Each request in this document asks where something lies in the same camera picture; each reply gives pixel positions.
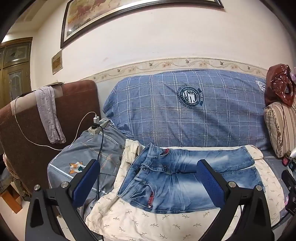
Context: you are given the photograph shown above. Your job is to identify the cardboard box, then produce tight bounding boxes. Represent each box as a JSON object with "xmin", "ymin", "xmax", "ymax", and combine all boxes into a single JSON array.
[{"xmin": 0, "ymin": 185, "xmax": 22, "ymax": 214}]

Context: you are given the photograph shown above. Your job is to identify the black power cable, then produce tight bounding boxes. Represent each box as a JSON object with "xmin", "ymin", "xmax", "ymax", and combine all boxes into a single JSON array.
[{"xmin": 91, "ymin": 123, "xmax": 104, "ymax": 200}]

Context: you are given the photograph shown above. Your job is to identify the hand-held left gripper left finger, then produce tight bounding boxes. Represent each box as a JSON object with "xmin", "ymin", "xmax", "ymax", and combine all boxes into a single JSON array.
[{"xmin": 26, "ymin": 159, "xmax": 102, "ymax": 241}]

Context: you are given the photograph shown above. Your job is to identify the cream leaf print blanket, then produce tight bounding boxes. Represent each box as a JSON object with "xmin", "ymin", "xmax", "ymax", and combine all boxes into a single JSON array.
[{"xmin": 85, "ymin": 138, "xmax": 287, "ymax": 241}]

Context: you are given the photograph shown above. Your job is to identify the blue plaid pillow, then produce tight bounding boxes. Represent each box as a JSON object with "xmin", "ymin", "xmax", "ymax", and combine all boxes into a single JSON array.
[{"xmin": 102, "ymin": 69, "xmax": 271, "ymax": 151}]

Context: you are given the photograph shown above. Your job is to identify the wooden cabinet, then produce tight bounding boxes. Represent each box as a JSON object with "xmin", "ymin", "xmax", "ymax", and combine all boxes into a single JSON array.
[{"xmin": 0, "ymin": 37, "xmax": 33, "ymax": 109}]

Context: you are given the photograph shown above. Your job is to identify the white charging cable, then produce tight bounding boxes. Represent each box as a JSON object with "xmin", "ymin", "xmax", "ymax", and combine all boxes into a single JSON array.
[{"xmin": 14, "ymin": 96, "xmax": 97, "ymax": 151}]

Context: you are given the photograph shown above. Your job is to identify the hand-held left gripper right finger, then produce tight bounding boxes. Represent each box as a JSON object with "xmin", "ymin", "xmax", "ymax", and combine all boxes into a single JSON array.
[{"xmin": 196, "ymin": 159, "xmax": 275, "ymax": 241}]

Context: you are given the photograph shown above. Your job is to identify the small wall plaque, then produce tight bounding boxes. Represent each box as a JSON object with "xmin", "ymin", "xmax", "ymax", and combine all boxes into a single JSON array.
[{"xmin": 51, "ymin": 49, "xmax": 63, "ymax": 75}]

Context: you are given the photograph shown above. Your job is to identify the brown headboard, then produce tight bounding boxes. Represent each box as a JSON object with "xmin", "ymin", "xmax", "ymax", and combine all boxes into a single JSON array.
[{"xmin": 0, "ymin": 80, "xmax": 101, "ymax": 193}]

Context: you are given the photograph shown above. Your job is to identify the white power strip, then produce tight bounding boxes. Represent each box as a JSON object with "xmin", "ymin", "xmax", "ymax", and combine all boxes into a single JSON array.
[{"xmin": 88, "ymin": 118, "xmax": 110, "ymax": 135}]

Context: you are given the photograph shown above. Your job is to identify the blue denim pants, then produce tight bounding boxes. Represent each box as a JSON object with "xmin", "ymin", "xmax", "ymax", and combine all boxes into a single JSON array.
[{"xmin": 117, "ymin": 142, "xmax": 264, "ymax": 214}]

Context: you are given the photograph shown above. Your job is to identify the grey cloth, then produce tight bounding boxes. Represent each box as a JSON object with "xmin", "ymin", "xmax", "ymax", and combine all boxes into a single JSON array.
[{"xmin": 34, "ymin": 86, "xmax": 67, "ymax": 144}]

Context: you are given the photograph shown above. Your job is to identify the grey patterned quilt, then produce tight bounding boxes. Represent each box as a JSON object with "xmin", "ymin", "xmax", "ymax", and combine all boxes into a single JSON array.
[{"xmin": 47, "ymin": 123, "xmax": 130, "ymax": 217}]

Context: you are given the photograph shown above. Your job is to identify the framed painting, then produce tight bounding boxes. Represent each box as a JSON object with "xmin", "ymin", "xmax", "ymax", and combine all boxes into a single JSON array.
[{"xmin": 60, "ymin": 0, "xmax": 224, "ymax": 49}]

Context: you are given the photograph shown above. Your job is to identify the striped beige cushion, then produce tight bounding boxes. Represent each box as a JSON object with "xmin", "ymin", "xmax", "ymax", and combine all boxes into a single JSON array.
[{"xmin": 264, "ymin": 101, "xmax": 296, "ymax": 159}]

